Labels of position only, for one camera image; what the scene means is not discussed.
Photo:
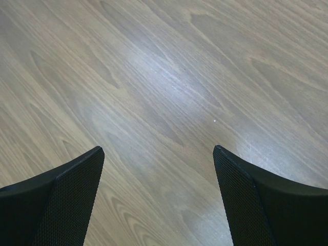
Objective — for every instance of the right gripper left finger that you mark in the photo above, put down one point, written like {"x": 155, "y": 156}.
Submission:
{"x": 54, "y": 207}

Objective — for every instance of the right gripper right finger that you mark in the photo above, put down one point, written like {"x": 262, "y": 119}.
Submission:
{"x": 263, "y": 208}

